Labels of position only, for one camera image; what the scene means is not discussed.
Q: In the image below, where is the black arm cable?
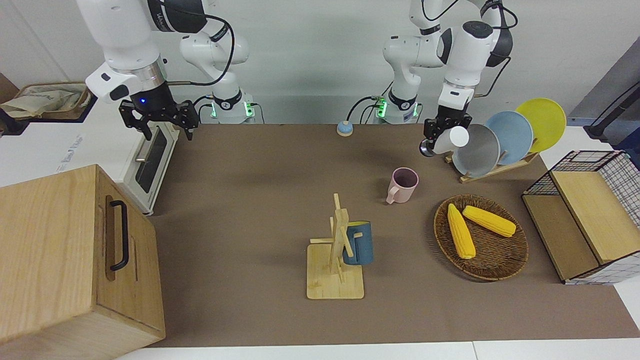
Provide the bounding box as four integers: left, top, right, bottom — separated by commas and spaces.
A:
165, 12, 236, 87
420, 0, 518, 98

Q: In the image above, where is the black box handle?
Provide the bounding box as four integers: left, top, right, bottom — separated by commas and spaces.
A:
109, 200, 130, 272

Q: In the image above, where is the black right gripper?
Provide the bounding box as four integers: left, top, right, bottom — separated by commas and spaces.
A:
118, 80, 200, 142

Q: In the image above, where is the pink ribbed mug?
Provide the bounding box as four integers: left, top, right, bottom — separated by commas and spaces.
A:
385, 167, 420, 205

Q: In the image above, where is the black left base cable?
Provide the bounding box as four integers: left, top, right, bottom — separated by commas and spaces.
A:
346, 95, 387, 125

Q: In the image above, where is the silver oven door handle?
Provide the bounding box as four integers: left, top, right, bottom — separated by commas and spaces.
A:
135, 131, 160, 163

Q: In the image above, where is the brown wicker basket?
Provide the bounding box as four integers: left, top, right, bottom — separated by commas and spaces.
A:
433, 194, 529, 282

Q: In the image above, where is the grey plate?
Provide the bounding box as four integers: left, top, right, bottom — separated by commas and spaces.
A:
451, 123, 501, 179

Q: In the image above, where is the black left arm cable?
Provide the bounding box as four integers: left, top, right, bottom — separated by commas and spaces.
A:
420, 0, 518, 98

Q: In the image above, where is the black platform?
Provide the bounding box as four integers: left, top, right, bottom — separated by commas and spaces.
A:
0, 92, 98, 137

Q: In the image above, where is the wire basket with wooden shelf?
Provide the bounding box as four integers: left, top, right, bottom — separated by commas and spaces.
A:
521, 150, 640, 286

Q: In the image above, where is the black right base cable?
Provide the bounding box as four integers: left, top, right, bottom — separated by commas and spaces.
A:
197, 94, 266, 125

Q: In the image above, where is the tray with crumpled paper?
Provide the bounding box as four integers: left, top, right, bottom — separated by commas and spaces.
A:
0, 84, 88, 119

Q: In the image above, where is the brown rimmed tray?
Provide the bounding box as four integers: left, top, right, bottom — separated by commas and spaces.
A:
14, 81, 96, 122

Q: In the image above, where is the black base cable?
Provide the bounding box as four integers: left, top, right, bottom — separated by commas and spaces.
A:
346, 95, 387, 125
197, 94, 266, 125

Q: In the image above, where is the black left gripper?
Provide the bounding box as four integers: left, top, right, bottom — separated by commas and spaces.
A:
423, 103, 474, 144

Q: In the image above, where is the wooden mug rack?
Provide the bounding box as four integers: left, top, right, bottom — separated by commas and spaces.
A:
306, 193, 365, 300

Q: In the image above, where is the large wooden box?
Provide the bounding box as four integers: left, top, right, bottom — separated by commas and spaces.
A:
0, 164, 167, 360

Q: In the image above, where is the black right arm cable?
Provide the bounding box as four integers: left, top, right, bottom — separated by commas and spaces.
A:
165, 12, 236, 87

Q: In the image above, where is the light blue plate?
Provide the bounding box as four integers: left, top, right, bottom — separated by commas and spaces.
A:
484, 111, 534, 166

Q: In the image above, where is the brown table mat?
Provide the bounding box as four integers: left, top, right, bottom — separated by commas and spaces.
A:
147, 123, 640, 348

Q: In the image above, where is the yellow plate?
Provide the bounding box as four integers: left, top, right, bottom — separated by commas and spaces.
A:
516, 97, 567, 154

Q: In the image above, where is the white toaster oven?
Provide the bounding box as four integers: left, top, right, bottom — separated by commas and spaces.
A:
0, 93, 181, 217

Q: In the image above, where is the yellow corn cob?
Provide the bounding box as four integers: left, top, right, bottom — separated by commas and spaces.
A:
447, 203, 477, 260
462, 205, 517, 238

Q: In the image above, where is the dark blue mug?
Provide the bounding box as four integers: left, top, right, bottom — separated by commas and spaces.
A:
342, 221, 374, 266

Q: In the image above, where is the wooden plate rack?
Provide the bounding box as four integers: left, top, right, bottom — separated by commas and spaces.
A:
445, 150, 540, 184

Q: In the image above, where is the black stand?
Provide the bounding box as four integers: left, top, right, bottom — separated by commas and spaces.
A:
584, 82, 640, 142

